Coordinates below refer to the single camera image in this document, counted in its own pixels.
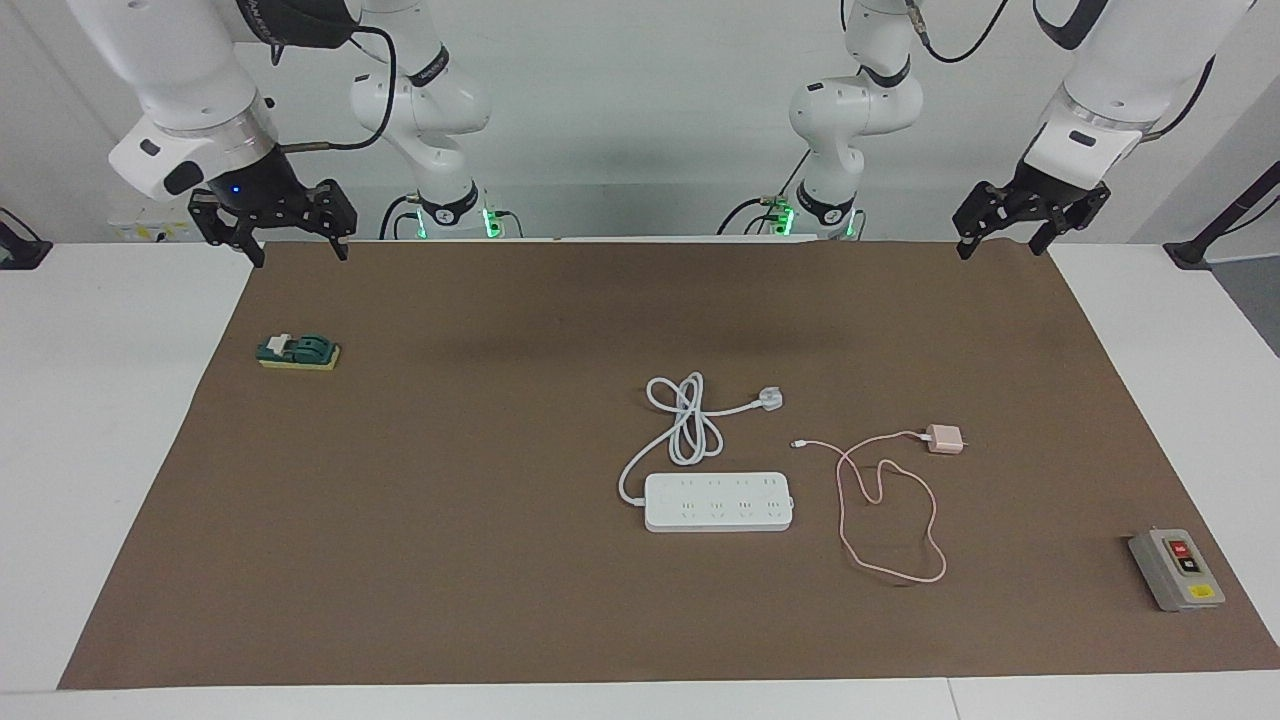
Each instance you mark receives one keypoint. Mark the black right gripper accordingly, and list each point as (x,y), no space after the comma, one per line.
(260,190)

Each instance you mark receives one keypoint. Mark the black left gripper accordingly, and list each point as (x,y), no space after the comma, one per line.
(1050,190)

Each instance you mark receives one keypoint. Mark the pink charger adapter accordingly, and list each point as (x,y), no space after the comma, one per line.
(944,440)

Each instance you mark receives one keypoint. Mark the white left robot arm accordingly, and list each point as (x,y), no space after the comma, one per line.
(1130,60)

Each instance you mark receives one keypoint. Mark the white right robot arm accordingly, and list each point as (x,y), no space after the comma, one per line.
(170,60)

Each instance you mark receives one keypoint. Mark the black slanted stand pole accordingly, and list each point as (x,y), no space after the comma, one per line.
(1190,252)

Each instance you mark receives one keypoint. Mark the black stand foot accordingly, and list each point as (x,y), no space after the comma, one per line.
(20,250)

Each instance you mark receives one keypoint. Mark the brown table mat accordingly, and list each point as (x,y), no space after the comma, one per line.
(450,500)

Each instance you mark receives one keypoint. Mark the white wall socket box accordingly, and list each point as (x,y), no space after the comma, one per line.
(150,225)

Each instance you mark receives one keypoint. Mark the green knife switch yellow base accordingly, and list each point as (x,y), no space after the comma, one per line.
(300,352)

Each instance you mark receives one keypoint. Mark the grey push-button switch box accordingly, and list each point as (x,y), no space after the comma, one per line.
(1175,570)

